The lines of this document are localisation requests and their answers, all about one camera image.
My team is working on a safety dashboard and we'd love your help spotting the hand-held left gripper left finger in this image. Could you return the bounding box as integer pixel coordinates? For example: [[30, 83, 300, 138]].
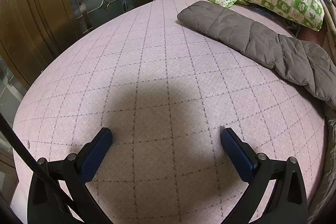
[[27, 127, 113, 224]]

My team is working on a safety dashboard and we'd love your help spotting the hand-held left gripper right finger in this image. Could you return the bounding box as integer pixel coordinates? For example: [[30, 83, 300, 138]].
[[220, 127, 308, 224]]

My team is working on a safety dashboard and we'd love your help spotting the grey-brown quilted jacket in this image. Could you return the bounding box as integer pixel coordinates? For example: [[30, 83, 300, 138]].
[[177, 0, 336, 102]]

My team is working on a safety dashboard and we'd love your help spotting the reddish brown cushion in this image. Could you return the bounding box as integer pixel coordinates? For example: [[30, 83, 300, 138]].
[[298, 26, 330, 45]]

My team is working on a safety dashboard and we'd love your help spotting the black cable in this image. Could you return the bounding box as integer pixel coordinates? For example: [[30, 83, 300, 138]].
[[0, 112, 79, 224]]

